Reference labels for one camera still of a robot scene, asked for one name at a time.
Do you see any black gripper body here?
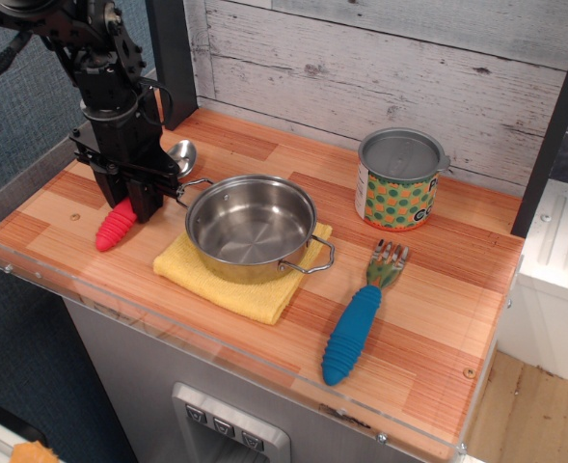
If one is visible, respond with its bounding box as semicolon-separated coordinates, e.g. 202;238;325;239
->
70;103;179;197

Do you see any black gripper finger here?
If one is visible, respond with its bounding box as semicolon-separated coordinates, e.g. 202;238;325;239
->
126;179;164;224
90;162;128;208

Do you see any red handled metal spoon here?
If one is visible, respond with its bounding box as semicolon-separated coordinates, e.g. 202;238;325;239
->
95;140;198;252

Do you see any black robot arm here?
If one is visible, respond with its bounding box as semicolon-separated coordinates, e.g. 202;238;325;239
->
0;1;180;223

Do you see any stainless steel pot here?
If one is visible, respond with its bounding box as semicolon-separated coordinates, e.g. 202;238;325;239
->
176;174;336;284

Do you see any yellow cloth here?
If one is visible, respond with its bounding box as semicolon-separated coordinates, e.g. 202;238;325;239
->
152;232;305;325

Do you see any grey toy fridge cabinet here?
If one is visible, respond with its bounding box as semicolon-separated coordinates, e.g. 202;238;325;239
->
66;301;415;462

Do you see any silver dispenser button panel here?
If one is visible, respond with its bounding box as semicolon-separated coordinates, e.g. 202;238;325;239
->
172;382;291;462

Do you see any green orange patterned can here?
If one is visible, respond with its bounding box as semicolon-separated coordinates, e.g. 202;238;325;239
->
355;128;450;232

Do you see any orange object bottom left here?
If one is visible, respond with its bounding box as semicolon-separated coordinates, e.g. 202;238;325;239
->
9;441;60;463

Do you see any white cabinet on right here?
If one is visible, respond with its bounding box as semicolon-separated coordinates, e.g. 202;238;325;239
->
497;179;568;380

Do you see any dark left vertical post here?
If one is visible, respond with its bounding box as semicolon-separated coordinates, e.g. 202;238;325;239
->
146;0;199;130

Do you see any dark vertical post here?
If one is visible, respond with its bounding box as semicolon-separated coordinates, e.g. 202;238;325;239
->
146;0;199;130
511;70;568;238

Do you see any clear acrylic guard rail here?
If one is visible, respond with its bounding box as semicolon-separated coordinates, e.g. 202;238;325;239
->
0;68;526;463

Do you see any blue handled metal fork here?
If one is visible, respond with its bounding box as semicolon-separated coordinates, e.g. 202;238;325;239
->
321;240;410;386

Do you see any dark right vertical post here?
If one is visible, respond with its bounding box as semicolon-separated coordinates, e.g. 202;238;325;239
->
511;70;568;238

